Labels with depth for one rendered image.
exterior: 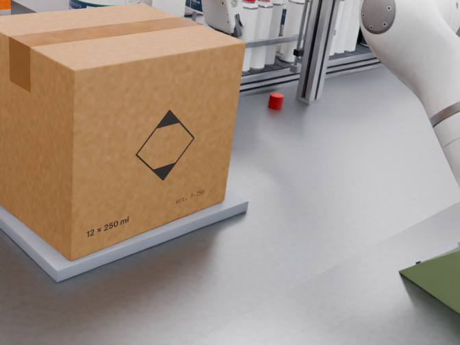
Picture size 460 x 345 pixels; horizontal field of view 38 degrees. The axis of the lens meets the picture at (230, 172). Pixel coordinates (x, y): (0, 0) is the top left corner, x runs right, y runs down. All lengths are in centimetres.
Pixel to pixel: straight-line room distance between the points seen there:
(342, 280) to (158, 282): 27
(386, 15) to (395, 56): 7
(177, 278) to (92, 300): 12
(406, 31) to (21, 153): 57
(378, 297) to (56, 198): 47
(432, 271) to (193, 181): 37
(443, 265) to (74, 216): 51
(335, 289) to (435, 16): 42
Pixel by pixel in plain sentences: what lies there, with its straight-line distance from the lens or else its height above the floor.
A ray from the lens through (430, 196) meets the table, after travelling 130.
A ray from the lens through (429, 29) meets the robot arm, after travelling 101.
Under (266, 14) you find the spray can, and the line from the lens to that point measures 164.
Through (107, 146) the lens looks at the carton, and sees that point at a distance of 86.
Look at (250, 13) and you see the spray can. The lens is 160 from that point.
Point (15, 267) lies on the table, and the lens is 95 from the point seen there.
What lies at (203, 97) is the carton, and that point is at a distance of 95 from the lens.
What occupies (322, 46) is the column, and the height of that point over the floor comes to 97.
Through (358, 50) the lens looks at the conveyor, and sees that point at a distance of 201.
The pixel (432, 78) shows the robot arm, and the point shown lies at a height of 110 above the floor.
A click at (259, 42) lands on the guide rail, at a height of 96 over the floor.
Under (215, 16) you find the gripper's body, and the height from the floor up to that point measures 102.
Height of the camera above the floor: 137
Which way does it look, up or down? 26 degrees down
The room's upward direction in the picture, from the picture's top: 8 degrees clockwise
